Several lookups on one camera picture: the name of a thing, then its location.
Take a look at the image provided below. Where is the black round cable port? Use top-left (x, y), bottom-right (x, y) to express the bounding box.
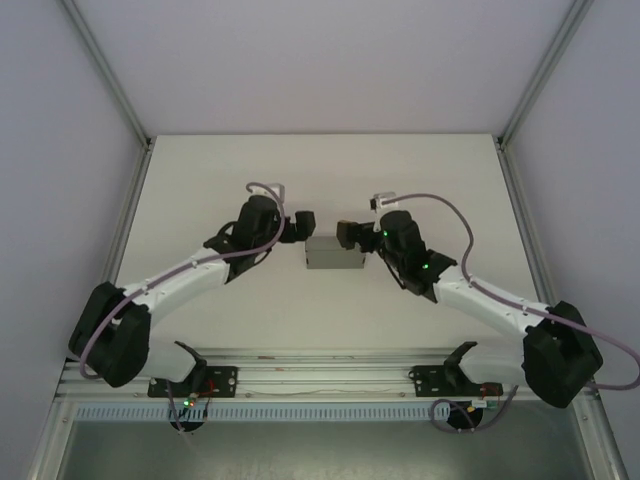
top-left (443, 399), bottom-right (485, 434)
top-left (169, 415), bottom-right (206, 435)

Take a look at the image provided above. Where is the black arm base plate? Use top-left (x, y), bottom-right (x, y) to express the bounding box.
top-left (406, 364), bottom-right (504, 400)
top-left (147, 365), bottom-right (240, 400)

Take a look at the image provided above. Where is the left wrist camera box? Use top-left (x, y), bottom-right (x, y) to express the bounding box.
top-left (256, 182), bottom-right (288, 202)

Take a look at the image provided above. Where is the grey metal panel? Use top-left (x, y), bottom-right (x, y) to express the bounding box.
top-left (47, 419), bottom-right (609, 480)

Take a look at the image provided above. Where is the aluminium table side rail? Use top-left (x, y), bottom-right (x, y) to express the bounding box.
top-left (497, 139), bottom-right (592, 362)
top-left (79, 139), bottom-right (154, 364)

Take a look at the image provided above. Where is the small connector board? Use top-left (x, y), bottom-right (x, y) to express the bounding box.
top-left (468, 384), bottom-right (502, 415)

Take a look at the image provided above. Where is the aluminium mounting rail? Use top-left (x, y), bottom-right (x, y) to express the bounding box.
top-left (57, 347), bottom-right (601, 402)

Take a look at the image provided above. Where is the slotted grey cable duct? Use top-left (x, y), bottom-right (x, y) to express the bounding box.
top-left (73, 403), bottom-right (502, 423)

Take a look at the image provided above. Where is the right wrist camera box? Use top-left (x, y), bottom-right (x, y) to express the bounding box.
top-left (369, 190), bottom-right (398, 212)

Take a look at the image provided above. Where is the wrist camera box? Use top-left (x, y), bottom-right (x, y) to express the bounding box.
top-left (256, 182), bottom-right (288, 202)
top-left (369, 190), bottom-right (398, 212)

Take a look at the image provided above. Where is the aluminium frame post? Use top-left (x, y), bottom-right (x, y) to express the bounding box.
top-left (496, 0), bottom-right (595, 147)
top-left (62, 0), bottom-right (153, 150)

